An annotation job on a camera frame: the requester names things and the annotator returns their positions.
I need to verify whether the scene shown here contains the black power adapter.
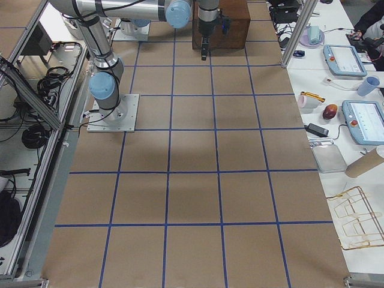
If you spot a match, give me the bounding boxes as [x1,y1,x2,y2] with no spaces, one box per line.
[304,123,329,137]

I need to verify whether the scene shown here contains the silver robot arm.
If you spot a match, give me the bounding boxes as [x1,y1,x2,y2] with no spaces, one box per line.
[50,1,193,125]
[120,18,151,35]

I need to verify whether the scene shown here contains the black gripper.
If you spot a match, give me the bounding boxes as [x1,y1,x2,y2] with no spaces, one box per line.
[198,6,217,61]

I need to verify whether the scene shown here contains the aluminium frame post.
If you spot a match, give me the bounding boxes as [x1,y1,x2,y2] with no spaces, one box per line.
[281,0,317,68]

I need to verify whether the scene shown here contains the pink plastic cup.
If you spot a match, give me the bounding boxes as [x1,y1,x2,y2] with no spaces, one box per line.
[297,95,321,109]

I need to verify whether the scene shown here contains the coiled black cables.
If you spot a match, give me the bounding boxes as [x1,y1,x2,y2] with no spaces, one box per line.
[20,67,71,149]

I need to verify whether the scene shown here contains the cardboard tube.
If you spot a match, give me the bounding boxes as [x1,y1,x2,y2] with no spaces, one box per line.
[345,145,383,178]

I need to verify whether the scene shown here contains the lilac plate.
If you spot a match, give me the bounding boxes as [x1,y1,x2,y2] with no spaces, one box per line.
[299,29,325,48]

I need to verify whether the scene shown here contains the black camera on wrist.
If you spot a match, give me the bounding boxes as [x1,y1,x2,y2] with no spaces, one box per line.
[219,10,232,35]

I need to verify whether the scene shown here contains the small blue black gadget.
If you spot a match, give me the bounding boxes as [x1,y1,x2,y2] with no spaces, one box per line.
[293,50,305,58]

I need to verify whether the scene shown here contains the upper teach pendant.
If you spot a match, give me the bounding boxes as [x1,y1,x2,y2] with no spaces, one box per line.
[323,44,367,77]

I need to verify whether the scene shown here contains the dark wooden drawer cabinet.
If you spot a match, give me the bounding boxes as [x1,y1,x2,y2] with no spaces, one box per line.
[192,1,250,50]

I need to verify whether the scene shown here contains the teal cup on plate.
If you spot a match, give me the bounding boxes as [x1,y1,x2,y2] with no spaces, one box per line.
[307,26,320,45]

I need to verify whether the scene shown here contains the clear plastic container lid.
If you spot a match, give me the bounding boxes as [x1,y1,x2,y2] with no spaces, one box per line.
[309,138,347,173]

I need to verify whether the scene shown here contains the gold wire rack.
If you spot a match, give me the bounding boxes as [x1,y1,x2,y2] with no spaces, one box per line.
[326,186,383,251]

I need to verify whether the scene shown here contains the small white tag device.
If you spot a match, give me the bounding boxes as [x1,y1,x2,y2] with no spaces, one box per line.
[323,77,333,85]

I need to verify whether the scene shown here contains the teach pendant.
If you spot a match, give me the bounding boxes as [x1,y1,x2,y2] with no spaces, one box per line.
[341,100,383,146]
[323,44,367,77]

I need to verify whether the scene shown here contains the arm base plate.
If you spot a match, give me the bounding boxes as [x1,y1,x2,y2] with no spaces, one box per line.
[87,94,140,133]
[112,18,151,42]

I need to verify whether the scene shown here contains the light blue plastic cup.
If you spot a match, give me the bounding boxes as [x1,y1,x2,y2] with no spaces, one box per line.
[357,76,380,97]

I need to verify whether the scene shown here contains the lower teach pendant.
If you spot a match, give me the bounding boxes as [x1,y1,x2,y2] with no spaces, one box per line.
[341,100,383,146]

